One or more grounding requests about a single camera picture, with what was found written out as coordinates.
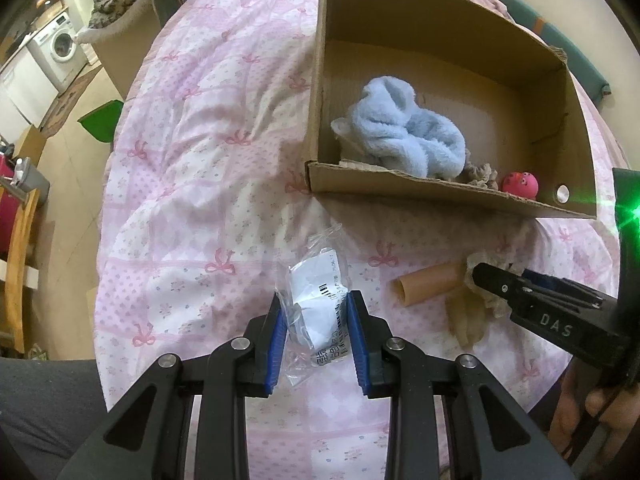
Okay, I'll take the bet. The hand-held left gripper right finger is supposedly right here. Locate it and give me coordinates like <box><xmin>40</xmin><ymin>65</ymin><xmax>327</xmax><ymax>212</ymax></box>
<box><xmin>345</xmin><ymin>290</ymin><xmax>578</xmax><ymax>480</ymax></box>

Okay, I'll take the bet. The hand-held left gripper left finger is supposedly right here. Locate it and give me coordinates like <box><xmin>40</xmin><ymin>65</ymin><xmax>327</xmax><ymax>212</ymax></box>
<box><xmin>57</xmin><ymin>292</ymin><xmax>288</xmax><ymax>480</ymax></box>

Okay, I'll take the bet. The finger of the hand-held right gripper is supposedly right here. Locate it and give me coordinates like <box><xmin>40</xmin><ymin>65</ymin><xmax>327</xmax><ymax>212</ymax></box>
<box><xmin>520</xmin><ymin>269</ymin><xmax>620</xmax><ymax>322</ymax></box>
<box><xmin>472</xmin><ymin>262</ymin><xmax>631</xmax><ymax>361</ymax></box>

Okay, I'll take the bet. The clear plastic bag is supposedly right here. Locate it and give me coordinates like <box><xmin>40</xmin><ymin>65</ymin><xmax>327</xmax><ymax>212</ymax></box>
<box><xmin>274</xmin><ymin>225</ymin><xmax>361</xmax><ymax>388</ymax></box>

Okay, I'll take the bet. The pink rubber duck toy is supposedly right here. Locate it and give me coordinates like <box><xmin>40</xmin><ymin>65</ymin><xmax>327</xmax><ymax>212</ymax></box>
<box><xmin>501</xmin><ymin>171</ymin><xmax>541</xmax><ymax>198</ymax></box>

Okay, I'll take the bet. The brown lace scrunchie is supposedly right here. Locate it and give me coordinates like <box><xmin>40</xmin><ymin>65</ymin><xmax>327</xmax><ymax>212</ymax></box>
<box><xmin>457</xmin><ymin>160</ymin><xmax>500</xmax><ymax>192</ymax></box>

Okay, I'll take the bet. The blue fluffy plush cloth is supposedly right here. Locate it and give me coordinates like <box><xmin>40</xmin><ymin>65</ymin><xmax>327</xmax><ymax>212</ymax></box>
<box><xmin>331</xmin><ymin>76</ymin><xmax>467</xmax><ymax>181</ymax></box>

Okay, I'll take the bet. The brown cardboard box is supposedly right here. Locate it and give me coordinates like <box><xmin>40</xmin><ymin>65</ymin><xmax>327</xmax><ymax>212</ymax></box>
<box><xmin>304</xmin><ymin>0</ymin><xmax>598</xmax><ymax>220</ymax></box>

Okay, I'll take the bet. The person's right hand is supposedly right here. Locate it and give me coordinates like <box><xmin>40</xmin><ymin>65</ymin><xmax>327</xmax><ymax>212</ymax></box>
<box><xmin>547</xmin><ymin>365</ymin><xmax>640</xmax><ymax>458</ymax></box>

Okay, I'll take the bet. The beige rubber piece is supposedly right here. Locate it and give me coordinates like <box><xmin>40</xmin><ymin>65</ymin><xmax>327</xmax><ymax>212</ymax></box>
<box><xmin>445</xmin><ymin>290</ymin><xmax>488</xmax><ymax>348</ymax></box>

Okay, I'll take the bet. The tan rubber tube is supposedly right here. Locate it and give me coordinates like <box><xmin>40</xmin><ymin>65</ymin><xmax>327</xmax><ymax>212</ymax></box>
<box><xmin>392</xmin><ymin>265</ymin><xmax>466</xmax><ymax>308</ymax></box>

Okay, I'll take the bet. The pink printed blanket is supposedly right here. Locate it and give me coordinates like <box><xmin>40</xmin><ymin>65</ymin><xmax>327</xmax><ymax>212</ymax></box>
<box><xmin>95</xmin><ymin>0</ymin><xmax>631</xmax><ymax>480</ymax></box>

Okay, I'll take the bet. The person's left leg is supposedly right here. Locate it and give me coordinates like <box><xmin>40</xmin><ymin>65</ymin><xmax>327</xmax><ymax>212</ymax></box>
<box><xmin>0</xmin><ymin>357</ymin><xmax>116</xmax><ymax>480</ymax></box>

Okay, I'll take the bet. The wooden chair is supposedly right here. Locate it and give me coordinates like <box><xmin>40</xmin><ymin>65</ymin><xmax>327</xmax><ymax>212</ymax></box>
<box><xmin>0</xmin><ymin>180</ymin><xmax>41</xmax><ymax>356</ymax></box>

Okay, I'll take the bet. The green floor object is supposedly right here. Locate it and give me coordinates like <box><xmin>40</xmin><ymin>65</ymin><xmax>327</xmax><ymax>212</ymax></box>
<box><xmin>77</xmin><ymin>100</ymin><xmax>125</xmax><ymax>145</ymax></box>

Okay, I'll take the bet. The grey bin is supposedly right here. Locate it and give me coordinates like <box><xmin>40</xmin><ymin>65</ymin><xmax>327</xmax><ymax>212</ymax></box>
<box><xmin>12</xmin><ymin>157</ymin><xmax>51</xmax><ymax>201</ymax></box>

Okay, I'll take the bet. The red bag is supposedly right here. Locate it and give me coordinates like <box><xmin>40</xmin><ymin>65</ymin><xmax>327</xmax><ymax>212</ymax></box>
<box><xmin>0</xmin><ymin>155</ymin><xmax>16</xmax><ymax>256</ymax></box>

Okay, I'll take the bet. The patterned door mat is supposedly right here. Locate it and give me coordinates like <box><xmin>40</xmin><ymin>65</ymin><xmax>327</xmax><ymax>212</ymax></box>
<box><xmin>42</xmin><ymin>67</ymin><xmax>103</xmax><ymax>136</ymax></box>

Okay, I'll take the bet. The beige bedside box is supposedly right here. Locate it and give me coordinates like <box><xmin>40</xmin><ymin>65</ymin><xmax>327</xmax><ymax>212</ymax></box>
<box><xmin>75</xmin><ymin>0</ymin><xmax>168</xmax><ymax>103</ymax></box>

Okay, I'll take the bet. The white kitchen cabinet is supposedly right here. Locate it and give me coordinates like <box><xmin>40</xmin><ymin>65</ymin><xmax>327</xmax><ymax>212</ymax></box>
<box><xmin>0</xmin><ymin>50</ymin><xmax>58</xmax><ymax>128</ymax></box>

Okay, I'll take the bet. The white washing machine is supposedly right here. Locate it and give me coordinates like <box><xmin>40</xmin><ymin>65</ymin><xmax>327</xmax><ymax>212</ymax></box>
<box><xmin>27</xmin><ymin>12</ymin><xmax>88</xmax><ymax>86</ymax></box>

